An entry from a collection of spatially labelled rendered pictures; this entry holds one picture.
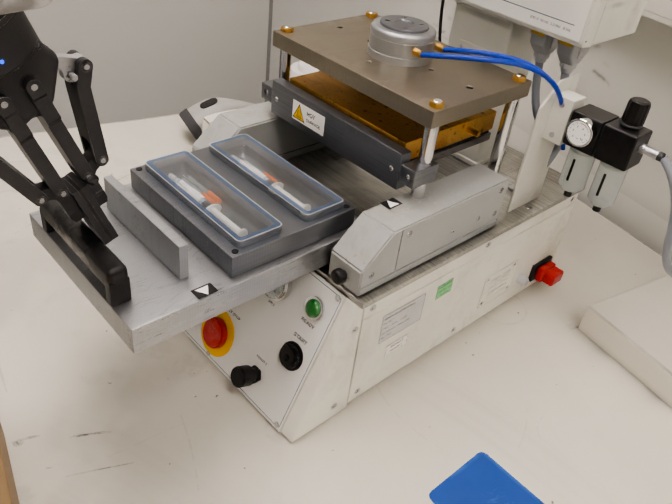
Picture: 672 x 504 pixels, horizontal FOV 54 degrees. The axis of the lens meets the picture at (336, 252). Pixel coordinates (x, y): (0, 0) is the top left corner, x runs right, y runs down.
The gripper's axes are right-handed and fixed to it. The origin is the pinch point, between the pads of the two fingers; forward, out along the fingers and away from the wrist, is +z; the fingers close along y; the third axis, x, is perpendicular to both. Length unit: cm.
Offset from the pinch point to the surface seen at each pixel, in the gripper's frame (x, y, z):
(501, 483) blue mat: 36, -17, 36
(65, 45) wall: -148, -41, 61
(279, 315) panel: 8.0, -10.4, 21.9
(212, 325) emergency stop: -0.3, -4.9, 26.0
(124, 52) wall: -144, -56, 71
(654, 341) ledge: 37, -49, 43
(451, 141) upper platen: 10.5, -38.2, 13.3
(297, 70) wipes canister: -44, -54, 36
